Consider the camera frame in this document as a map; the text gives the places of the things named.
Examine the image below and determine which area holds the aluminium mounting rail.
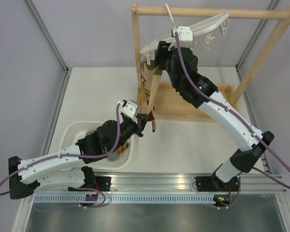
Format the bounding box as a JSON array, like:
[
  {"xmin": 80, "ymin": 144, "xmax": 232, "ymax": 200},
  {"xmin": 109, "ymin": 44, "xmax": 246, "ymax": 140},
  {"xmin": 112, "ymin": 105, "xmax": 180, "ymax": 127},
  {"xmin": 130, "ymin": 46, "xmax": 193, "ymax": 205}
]
[{"xmin": 24, "ymin": 172, "xmax": 288, "ymax": 194}]

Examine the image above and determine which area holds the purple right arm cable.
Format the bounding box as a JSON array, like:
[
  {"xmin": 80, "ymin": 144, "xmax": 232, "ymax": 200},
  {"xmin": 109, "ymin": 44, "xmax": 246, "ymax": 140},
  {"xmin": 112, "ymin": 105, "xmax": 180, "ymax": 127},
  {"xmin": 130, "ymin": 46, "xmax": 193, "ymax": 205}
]
[{"xmin": 175, "ymin": 32, "xmax": 290, "ymax": 190}]

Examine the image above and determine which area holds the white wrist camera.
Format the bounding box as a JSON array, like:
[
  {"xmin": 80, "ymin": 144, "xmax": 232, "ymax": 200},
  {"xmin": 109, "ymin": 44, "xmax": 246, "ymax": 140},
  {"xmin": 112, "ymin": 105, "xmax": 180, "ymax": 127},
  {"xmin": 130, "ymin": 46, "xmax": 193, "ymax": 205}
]
[
  {"xmin": 117, "ymin": 100, "xmax": 141, "ymax": 123},
  {"xmin": 168, "ymin": 26, "xmax": 193, "ymax": 50}
]

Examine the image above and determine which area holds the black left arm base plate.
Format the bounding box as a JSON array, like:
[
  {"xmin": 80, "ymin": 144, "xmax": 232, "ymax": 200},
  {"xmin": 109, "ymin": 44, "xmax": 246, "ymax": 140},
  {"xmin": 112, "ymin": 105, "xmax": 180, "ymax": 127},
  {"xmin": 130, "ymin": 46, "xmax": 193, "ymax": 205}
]
[{"xmin": 68, "ymin": 176, "xmax": 111, "ymax": 191}]

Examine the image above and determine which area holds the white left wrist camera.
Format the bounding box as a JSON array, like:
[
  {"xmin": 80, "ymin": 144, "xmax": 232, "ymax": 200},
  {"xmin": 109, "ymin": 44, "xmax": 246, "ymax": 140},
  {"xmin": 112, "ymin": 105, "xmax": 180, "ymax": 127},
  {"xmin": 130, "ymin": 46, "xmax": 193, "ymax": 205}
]
[{"xmin": 117, "ymin": 100, "xmax": 141, "ymax": 123}]

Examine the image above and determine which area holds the white slotted cable duct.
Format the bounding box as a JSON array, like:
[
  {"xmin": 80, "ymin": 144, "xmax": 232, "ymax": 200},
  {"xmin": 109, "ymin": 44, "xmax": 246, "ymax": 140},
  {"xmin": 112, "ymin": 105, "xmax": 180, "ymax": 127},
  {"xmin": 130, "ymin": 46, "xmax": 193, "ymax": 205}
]
[{"xmin": 34, "ymin": 193, "xmax": 216, "ymax": 204}]

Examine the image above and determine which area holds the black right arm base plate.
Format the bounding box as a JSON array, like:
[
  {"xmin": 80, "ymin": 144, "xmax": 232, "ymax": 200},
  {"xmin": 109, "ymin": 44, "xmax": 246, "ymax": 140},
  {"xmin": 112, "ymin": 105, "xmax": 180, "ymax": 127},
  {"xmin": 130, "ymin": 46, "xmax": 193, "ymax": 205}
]
[{"xmin": 196, "ymin": 176, "xmax": 239, "ymax": 192}]

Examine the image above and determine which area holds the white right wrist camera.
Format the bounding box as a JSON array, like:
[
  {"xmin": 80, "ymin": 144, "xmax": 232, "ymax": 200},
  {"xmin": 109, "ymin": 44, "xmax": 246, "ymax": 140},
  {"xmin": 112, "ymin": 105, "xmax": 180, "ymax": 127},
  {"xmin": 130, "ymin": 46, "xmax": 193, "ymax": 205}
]
[{"xmin": 168, "ymin": 26, "xmax": 193, "ymax": 50}]

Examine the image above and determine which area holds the beige sock olive toe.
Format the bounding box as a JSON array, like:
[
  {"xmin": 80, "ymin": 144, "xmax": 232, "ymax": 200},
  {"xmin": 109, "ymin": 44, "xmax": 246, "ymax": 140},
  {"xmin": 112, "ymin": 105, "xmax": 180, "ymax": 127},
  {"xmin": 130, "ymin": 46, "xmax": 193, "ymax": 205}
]
[
  {"xmin": 143, "ymin": 62, "xmax": 157, "ymax": 104},
  {"xmin": 147, "ymin": 69, "xmax": 163, "ymax": 133}
]

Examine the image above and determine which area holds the wooden hanging rack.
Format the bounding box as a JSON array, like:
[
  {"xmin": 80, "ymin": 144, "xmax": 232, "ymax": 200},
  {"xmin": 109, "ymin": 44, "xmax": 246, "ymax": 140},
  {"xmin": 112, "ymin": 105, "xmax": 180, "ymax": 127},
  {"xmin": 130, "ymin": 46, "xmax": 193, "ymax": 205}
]
[{"xmin": 131, "ymin": 3, "xmax": 290, "ymax": 127}]

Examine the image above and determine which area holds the white perforated plastic basket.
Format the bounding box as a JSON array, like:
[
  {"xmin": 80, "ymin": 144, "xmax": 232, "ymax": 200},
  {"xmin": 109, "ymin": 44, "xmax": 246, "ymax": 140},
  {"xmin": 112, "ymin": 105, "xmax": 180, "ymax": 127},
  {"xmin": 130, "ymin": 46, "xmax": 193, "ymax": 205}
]
[{"xmin": 60, "ymin": 121, "xmax": 134, "ymax": 170}]

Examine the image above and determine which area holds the white plastic clip hanger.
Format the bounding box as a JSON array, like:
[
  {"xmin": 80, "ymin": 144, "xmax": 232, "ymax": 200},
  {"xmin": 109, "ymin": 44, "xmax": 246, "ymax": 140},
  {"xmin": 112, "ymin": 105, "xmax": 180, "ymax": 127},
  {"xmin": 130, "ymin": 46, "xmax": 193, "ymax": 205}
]
[{"xmin": 139, "ymin": 4, "xmax": 230, "ymax": 64}]

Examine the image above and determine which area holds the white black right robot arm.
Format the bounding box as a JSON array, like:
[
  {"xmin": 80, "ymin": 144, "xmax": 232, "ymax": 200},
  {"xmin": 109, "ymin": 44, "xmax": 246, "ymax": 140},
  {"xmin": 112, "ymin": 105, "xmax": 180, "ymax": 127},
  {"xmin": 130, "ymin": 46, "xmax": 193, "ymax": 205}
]
[{"xmin": 154, "ymin": 41, "xmax": 275, "ymax": 190}]

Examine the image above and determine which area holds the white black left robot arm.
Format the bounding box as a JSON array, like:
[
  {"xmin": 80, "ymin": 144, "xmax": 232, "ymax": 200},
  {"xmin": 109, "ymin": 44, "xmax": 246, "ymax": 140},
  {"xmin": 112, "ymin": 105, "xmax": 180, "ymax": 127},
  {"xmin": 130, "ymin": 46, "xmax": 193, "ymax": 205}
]
[{"xmin": 8, "ymin": 113, "xmax": 152, "ymax": 200}]

